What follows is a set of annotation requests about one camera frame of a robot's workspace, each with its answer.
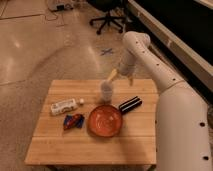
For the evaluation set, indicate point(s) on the black office chair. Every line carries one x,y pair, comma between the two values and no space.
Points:
106,6

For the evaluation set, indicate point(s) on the blue red snack packet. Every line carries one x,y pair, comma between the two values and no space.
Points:
71,121

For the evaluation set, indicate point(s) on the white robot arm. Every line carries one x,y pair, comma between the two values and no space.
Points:
182,135

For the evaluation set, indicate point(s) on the wooden table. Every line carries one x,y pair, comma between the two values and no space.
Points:
135,143

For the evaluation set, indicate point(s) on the black striped case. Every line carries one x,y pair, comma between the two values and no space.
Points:
129,105

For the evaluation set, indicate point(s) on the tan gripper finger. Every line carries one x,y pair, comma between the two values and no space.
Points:
113,75
131,80

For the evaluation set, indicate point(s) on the orange ceramic bowl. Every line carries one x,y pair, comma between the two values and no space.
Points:
105,121

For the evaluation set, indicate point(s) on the power strip with cables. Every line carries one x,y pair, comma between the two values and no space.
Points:
62,5

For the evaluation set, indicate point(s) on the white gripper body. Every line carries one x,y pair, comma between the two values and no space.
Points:
127,64

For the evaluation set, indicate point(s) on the white plastic bottle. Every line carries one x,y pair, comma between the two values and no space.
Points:
65,106

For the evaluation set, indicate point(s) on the long dark workbench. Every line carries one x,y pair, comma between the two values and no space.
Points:
185,27

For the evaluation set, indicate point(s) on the white ceramic cup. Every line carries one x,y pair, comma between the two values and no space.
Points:
106,91

